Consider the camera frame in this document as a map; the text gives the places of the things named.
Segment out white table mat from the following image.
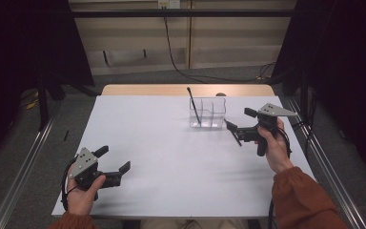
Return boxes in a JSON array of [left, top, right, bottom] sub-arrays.
[[51, 94, 316, 219]]

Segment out left hand-held gripper cable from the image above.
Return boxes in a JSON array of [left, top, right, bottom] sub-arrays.
[[60, 156, 79, 213]]

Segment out wooden table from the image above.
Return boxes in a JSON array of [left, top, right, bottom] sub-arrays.
[[100, 83, 276, 97]]

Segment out metal floor rail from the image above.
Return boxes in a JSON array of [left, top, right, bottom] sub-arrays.
[[286, 96, 366, 229], [0, 103, 62, 229]]

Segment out clear plastic organizer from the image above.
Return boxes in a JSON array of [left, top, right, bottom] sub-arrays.
[[189, 96, 227, 130]]

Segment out black wall cable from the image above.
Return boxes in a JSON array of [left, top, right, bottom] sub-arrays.
[[162, 8, 277, 84]]

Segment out person's left hand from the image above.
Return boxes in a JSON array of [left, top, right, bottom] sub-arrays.
[[65, 163, 107, 218]]

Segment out yellow floor cable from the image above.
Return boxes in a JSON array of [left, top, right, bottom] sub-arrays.
[[24, 91, 41, 111]]

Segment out hand-held gripper cable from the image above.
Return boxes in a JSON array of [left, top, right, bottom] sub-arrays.
[[60, 156, 79, 213], [267, 126, 293, 229]]

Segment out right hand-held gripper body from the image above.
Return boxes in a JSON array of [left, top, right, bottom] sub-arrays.
[[238, 102, 299, 157]]

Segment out dark curtain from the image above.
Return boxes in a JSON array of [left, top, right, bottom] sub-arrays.
[[0, 0, 95, 166], [271, 0, 366, 175]]

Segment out white wall outlet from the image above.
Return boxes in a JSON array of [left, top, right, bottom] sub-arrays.
[[157, 0, 182, 10]]

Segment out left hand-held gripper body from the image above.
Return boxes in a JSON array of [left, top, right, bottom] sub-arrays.
[[68, 146, 123, 202]]

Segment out black horizontal bar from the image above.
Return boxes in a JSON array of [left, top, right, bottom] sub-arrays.
[[71, 9, 297, 19]]

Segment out right hand-held gripper cable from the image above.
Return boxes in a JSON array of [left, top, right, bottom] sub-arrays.
[[267, 126, 293, 229]]

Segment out black metal stand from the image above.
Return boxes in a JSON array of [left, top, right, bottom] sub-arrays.
[[35, 71, 51, 132], [299, 68, 311, 154]]

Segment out black makeup brush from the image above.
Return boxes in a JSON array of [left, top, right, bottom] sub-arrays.
[[186, 86, 202, 125]]

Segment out person's right hand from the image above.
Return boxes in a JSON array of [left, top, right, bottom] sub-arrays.
[[255, 117, 295, 175]]

